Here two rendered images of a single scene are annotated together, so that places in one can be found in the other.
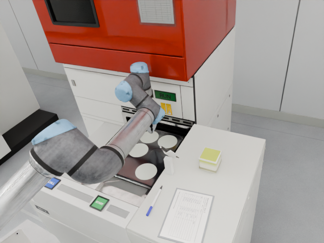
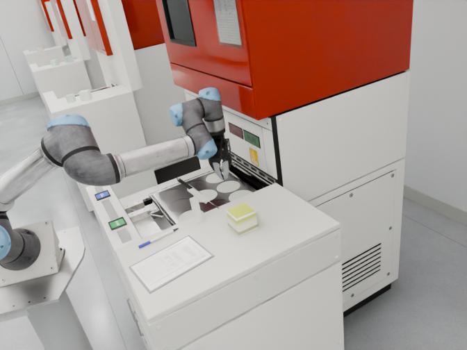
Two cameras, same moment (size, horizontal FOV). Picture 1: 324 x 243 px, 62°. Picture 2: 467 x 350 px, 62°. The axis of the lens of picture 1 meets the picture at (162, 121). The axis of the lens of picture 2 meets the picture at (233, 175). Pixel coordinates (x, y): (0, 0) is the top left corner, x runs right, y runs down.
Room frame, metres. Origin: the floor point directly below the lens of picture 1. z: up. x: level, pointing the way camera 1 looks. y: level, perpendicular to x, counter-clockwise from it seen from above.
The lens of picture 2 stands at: (-0.09, -0.72, 1.68)
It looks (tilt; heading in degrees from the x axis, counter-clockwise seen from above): 27 degrees down; 33
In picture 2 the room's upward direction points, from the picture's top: 10 degrees counter-clockwise
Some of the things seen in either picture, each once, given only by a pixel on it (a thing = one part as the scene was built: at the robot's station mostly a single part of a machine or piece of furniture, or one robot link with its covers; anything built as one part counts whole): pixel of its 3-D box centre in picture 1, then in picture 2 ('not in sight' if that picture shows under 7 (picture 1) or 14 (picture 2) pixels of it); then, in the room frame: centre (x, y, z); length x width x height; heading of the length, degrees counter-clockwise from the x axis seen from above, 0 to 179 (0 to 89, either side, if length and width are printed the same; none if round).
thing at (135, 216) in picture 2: (95, 186); (139, 214); (0.81, 0.33, 0.89); 0.08 x 0.03 x 0.03; 147
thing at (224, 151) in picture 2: not in sight; (218, 143); (1.06, 0.07, 1.11); 0.09 x 0.08 x 0.12; 22
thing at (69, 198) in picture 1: (80, 204); (115, 224); (0.73, 0.39, 0.89); 0.55 x 0.09 x 0.14; 57
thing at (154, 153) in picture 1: (138, 150); (205, 196); (1.00, 0.14, 0.90); 0.34 x 0.34 x 0.01; 57
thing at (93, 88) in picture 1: (126, 99); (226, 139); (1.30, 0.18, 1.02); 0.82 x 0.03 x 0.40; 57
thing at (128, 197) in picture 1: (111, 195); (146, 229); (0.77, 0.26, 0.87); 0.36 x 0.08 x 0.03; 57
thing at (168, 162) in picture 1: (169, 158); (199, 201); (0.78, -0.01, 1.03); 0.06 x 0.04 x 0.13; 147
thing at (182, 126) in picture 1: (155, 125); (247, 178); (1.19, 0.04, 0.89); 0.44 x 0.02 x 0.10; 57
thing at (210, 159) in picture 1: (210, 160); (242, 219); (0.77, -0.17, 1.00); 0.07 x 0.07 x 0.07; 58
